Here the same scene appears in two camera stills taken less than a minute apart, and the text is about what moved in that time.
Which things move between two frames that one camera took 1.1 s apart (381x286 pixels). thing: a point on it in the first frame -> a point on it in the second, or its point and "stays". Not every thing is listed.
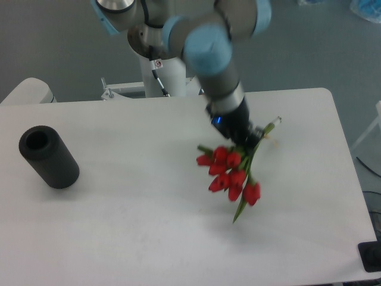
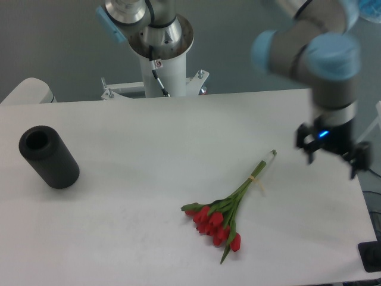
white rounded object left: (31, 90) stays
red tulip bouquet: (230, 167) -> (216, 218)
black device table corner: (370, 254) stays
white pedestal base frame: (114, 89) stays
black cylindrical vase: (44, 148) stays
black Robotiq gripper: (236, 125) -> (339, 139)
